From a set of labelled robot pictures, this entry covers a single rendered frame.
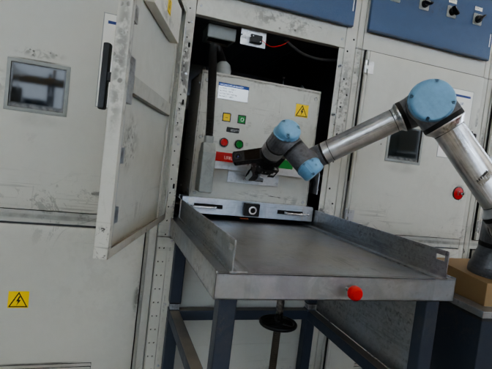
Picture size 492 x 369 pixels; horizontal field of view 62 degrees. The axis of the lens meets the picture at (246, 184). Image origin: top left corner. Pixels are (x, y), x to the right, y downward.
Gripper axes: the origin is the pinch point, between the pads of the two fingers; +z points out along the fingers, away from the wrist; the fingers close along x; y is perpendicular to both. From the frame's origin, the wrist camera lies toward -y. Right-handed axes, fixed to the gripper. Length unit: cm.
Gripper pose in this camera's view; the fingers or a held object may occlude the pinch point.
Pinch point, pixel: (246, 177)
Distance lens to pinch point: 154.3
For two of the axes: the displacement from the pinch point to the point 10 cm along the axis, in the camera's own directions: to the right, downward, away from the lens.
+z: -3.3, 4.2, 8.5
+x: -0.5, -9.0, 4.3
